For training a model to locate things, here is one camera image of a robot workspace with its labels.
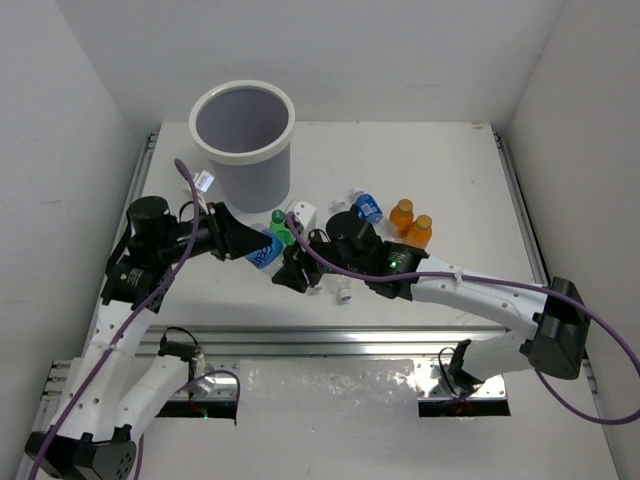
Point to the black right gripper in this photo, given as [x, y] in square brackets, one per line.
[294, 258]

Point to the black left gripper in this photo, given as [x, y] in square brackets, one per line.
[220, 231]

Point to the clear bottle light blue label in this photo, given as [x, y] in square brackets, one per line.
[267, 259]

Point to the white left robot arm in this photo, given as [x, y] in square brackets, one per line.
[97, 431]

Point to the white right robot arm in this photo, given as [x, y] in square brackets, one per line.
[545, 326]

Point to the grey bin with white rim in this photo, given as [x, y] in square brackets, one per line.
[244, 129]

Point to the green plastic bottle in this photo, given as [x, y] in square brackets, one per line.
[280, 229]

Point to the clear unlabelled bottle blue cap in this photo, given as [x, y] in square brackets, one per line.
[341, 287]

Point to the clear bottle dark green label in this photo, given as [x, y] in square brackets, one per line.
[340, 205]

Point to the clear bottle dark blue label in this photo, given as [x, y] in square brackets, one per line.
[365, 206]

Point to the orange juice bottle rear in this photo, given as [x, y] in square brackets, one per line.
[402, 217]

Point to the orange juice bottle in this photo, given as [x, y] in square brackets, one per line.
[402, 217]
[420, 232]

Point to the white front cover panel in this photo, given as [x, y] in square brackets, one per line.
[346, 389]

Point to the orange juice bottle front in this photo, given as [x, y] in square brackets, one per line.
[420, 232]

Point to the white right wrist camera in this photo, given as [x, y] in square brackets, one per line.
[305, 213]

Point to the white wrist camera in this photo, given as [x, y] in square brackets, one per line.
[202, 182]
[305, 213]

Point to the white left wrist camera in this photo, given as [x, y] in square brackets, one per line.
[202, 182]

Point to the aluminium left side rail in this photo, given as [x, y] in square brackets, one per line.
[135, 191]

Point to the aluminium front rail frame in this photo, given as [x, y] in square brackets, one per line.
[226, 351]

